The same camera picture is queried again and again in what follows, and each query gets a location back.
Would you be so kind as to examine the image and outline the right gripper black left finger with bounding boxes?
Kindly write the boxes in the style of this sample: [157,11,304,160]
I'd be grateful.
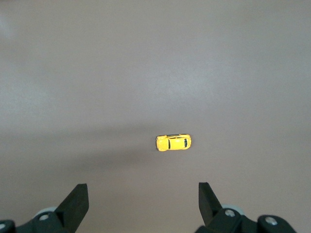
[0,183,89,233]

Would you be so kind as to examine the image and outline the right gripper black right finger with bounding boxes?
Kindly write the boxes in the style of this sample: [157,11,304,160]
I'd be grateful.
[194,182,297,233]

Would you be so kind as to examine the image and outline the yellow beetle toy car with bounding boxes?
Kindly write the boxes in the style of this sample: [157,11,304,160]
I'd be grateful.
[155,133,192,152]

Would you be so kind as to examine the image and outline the brown table mat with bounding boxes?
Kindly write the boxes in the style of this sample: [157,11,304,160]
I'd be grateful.
[0,0,311,233]

